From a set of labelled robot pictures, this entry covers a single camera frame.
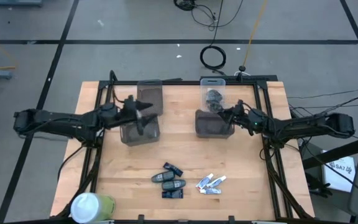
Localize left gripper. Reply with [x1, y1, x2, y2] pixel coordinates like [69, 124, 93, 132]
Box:
[118, 95, 158, 136]

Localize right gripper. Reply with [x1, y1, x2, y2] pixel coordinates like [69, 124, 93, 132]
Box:
[218, 100, 254, 136]

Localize grey sock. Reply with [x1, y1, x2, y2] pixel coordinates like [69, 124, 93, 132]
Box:
[209, 101, 226, 113]

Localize narrow smoky plastic bin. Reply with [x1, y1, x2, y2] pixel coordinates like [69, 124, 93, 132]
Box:
[137, 79, 163, 116]

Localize wide smoky plastic bin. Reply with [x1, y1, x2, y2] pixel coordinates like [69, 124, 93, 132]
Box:
[195, 109, 235, 139]
[119, 115, 161, 147]

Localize small white toothpaste tube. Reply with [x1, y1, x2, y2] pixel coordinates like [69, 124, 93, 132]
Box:
[206, 175, 227, 188]
[196, 173, 214, 190]
[199, 187, 222, 195]

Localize clear plastic bin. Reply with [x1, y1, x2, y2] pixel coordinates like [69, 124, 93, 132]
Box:
[200, 78, 227, 112]

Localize black round knob stand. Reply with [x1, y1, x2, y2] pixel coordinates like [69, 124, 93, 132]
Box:
[234, 65, 251, 77]

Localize green canister with white lid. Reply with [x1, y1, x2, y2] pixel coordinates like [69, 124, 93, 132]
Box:
[70, 192, 117, 224]

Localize black slanted bar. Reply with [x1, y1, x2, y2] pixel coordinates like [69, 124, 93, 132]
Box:
[301, 133, 358, 170]

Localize white cardboard box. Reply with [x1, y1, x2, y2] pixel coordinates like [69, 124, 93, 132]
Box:
[321, 151, 357, 193]

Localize grey flat floor base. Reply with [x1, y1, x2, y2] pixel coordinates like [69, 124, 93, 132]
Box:
[0, 0, 43, 7]

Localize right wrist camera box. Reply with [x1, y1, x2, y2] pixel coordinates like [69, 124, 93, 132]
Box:
[247, 110, 263, 126]

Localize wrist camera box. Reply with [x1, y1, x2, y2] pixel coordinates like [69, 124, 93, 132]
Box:
[100, 103, 118, 119]
[247, 110, 263, 126]

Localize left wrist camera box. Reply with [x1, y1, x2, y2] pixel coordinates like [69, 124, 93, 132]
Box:
[100, 103, 118, 119]

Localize black metal table frame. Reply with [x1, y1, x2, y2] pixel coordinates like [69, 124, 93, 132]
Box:
[52, 70, 315, 224]

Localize black coiled cable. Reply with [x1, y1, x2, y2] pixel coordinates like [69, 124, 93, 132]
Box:
[200, 0, 227, 72]

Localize yellow hanging cable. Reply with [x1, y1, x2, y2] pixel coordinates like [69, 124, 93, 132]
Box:
[242, 0, 267, 68]

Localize thin black floor cables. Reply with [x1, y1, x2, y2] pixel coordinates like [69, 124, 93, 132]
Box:
[287, 88, 358, 141]

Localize tangled black floor cables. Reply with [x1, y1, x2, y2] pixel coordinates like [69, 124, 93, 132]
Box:
[173, 0, 244, 32]

